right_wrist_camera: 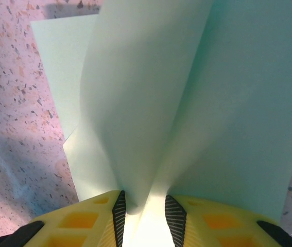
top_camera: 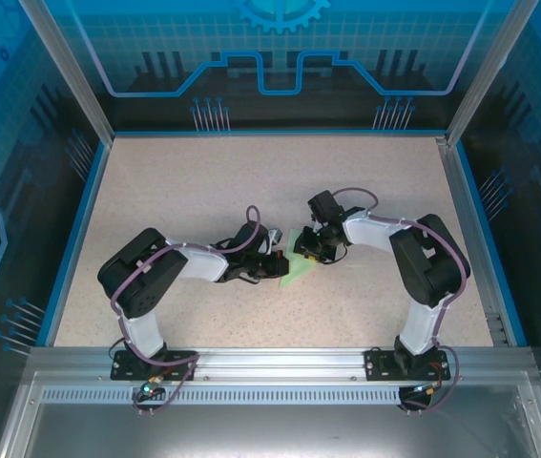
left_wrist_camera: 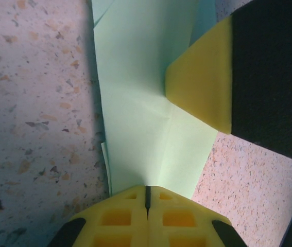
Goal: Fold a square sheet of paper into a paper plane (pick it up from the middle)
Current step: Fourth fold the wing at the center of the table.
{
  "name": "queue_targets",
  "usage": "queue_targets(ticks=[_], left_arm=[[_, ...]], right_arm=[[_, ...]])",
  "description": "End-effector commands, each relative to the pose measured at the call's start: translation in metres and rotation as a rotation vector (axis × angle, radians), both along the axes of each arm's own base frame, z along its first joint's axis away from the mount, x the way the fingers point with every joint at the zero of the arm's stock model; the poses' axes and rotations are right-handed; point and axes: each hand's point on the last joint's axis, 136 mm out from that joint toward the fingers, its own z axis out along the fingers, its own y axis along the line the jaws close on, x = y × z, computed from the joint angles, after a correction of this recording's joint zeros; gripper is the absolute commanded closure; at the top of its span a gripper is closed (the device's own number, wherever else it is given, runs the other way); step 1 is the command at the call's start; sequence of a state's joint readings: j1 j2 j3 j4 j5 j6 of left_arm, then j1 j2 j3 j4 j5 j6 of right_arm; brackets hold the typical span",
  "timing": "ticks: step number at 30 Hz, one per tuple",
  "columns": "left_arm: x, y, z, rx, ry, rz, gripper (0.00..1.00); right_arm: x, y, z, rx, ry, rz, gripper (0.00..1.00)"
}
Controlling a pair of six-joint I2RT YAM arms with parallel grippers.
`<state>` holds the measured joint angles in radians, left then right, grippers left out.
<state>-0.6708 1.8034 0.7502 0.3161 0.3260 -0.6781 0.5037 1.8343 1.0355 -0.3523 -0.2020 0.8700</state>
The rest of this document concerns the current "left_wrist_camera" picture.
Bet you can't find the light green square paper sheet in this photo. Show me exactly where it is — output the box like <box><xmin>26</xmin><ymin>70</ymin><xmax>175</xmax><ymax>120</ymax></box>
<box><xmin>90</xmin><ymin>0</ymin><xmax>218</xmax><ymax>203</ymax></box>

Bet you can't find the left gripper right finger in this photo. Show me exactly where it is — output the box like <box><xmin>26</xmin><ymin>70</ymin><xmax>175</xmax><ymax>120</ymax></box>
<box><xmin>147</xmin><ymin>185</ymin><xmax>247</xmax><ymax>247</ymax></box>

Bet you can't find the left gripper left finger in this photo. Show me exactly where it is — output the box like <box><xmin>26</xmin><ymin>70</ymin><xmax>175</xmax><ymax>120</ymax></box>
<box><xmin>49</xmin><ymin>185</ymin><xmax>149</xmax><ymax>247</ymax></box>

